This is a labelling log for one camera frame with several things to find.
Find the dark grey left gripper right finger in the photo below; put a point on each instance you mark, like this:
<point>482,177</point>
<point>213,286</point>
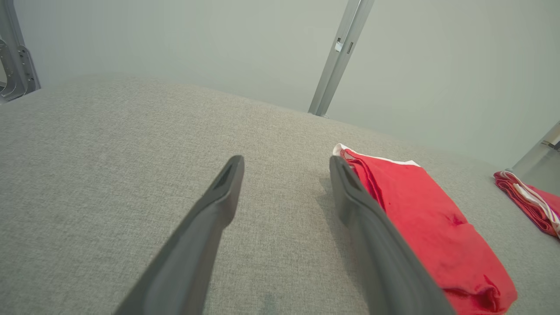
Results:
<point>380,253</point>

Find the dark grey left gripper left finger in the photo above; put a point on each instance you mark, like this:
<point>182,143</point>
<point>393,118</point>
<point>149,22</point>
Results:
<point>197,245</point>

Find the red white-striped shorts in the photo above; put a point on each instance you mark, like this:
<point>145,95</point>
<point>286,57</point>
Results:
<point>437,227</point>

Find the red Bulls 23 jersey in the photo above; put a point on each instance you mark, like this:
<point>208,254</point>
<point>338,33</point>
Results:
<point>525,203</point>

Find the grey double partition post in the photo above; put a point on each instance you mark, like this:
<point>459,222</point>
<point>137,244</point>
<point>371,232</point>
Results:
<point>341,57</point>

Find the grey metal frame strut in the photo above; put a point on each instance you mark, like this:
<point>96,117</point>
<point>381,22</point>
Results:
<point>22,65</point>

